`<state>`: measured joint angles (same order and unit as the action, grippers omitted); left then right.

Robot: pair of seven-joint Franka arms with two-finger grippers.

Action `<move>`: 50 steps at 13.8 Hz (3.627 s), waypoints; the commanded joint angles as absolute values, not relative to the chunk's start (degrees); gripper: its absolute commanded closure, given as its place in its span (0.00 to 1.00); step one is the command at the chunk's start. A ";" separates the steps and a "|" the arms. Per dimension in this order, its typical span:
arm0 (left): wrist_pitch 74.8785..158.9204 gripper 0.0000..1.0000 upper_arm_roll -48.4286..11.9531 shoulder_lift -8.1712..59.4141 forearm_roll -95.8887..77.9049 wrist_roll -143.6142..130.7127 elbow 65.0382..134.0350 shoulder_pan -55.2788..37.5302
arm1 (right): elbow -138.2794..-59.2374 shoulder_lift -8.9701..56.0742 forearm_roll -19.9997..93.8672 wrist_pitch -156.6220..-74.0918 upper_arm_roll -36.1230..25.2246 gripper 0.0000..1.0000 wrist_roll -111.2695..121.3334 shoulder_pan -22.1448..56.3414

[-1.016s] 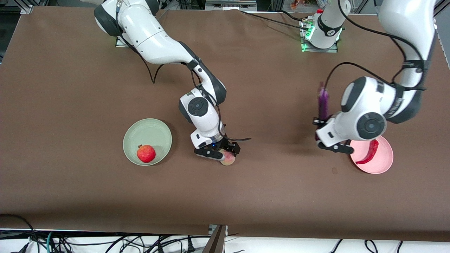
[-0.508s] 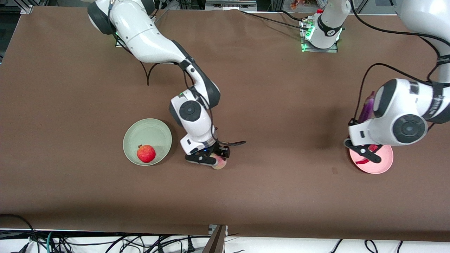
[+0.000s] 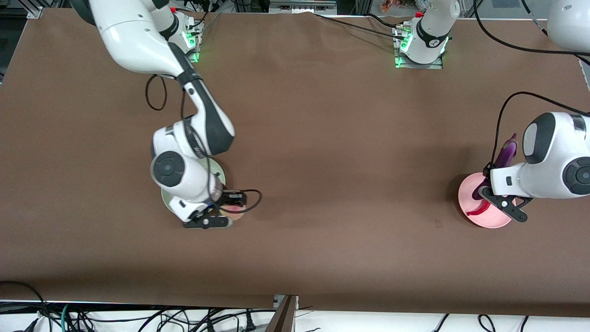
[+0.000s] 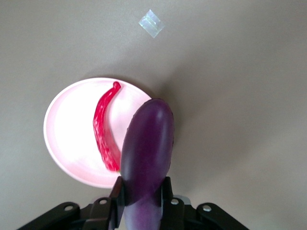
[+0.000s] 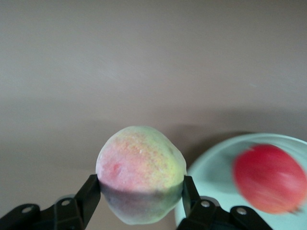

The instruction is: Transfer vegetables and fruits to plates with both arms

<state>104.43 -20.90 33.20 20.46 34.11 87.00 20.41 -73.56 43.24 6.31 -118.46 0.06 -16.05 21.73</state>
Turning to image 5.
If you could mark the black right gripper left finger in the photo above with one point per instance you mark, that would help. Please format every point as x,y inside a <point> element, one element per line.
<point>72,213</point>

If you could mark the light green round plate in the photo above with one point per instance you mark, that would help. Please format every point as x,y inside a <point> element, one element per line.
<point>211,163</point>

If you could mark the red apple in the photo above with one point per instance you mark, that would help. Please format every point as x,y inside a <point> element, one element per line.
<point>268,177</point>

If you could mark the pink yellow peach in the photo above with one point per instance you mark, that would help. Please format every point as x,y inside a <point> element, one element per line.
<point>141,167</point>

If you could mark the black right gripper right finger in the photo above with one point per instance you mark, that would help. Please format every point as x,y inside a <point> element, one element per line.
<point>204,215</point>

